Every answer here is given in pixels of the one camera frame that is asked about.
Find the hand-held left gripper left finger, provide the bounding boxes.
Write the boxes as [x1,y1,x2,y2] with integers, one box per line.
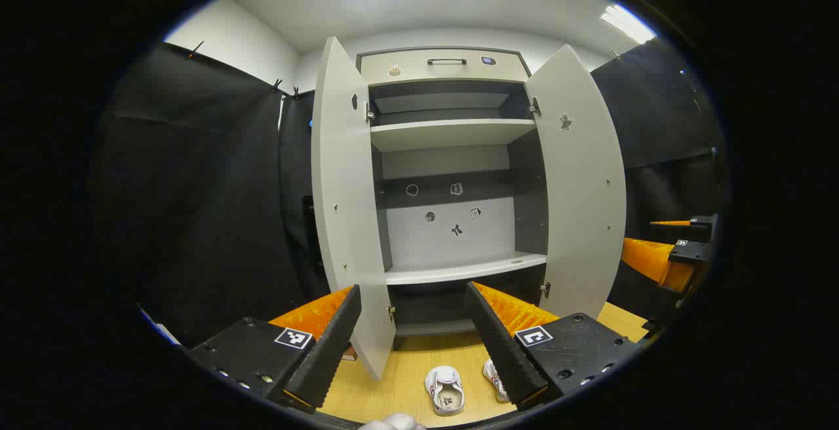
[187,284,362,411]

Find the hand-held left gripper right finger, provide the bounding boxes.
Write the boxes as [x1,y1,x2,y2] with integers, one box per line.
[465,281,640,412]

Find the white canvas shoe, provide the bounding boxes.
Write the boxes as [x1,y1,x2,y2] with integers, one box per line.
[425,366,466,416]
[483,359,511,403]

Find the grey cabinet door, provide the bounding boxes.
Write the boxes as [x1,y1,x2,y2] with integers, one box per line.
[524,45,627,319]
[311,37,397,381]

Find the grey shoe cabinet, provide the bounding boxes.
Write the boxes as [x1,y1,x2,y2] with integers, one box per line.
[357,47,551,352]

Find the grey cabinet shelf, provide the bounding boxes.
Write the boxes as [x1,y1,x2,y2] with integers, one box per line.
[370,119,538,153]
[385,253,548,285]

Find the beige cabinet drawer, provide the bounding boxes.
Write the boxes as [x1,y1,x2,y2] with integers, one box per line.
[359,49,530,86]

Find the black backdrop cloth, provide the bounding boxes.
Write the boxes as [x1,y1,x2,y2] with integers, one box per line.
[98,37,728,349]

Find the ceiling light panel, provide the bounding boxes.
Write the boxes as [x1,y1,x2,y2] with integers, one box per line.
[600,4,656,44]

